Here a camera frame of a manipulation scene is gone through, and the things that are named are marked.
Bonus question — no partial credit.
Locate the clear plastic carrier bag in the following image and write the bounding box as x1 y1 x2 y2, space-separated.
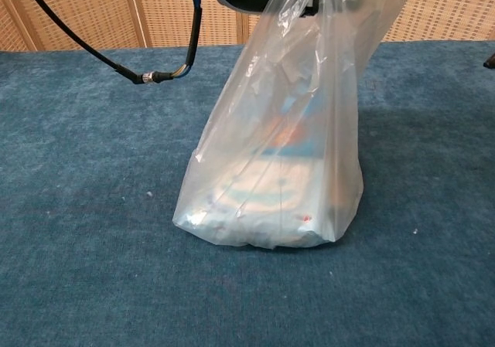
172 0 422 250

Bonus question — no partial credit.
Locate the blue cookie snack packet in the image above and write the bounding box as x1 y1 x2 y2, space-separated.
254 91 329 159

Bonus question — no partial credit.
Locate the woven bamboo folding screen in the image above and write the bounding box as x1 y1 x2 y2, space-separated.
0 0 495 53

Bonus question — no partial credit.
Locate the brown biscuit packet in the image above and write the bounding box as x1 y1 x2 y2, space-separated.
330 168 360 232

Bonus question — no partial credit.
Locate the blue white snack package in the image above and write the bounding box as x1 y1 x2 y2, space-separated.
181 155 336 246

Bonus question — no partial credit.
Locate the blue carpet table mat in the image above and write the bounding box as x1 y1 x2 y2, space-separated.
0 39 495 347

